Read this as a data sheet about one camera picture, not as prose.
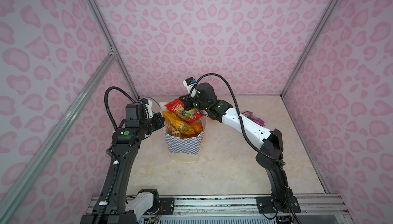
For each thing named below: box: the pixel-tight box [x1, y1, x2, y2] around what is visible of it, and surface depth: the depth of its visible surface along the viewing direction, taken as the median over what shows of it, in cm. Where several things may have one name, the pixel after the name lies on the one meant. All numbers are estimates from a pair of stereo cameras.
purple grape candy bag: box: [241, 110, 266, 127], surface depth 102 cm
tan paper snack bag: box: [166, 122, 190, 139], surface depth 85 cm
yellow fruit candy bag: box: [162, 111, 196, 136], surface depth 83 cm
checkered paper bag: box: [159, 101, 207, 163], surface depth 75 cm
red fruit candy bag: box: [164, 98, 204, 124], surface depth 83 cm
